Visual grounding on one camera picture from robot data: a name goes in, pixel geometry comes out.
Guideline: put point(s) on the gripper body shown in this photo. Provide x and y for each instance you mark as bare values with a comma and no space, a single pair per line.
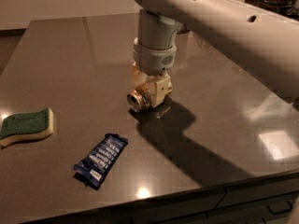
153,61

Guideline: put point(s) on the orange soda can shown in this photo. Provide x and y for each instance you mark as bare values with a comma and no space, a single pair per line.
138,101

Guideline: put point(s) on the blue snack bar wrapper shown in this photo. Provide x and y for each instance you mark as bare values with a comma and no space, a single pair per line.
96,165

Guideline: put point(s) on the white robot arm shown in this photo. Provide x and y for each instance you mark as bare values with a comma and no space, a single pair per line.
265,44

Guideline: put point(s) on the green and yellow sponge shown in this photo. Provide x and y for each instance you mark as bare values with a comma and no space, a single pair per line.
27,127

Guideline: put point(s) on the cabinet drawer with handle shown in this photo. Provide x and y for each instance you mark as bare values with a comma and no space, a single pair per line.
256,203

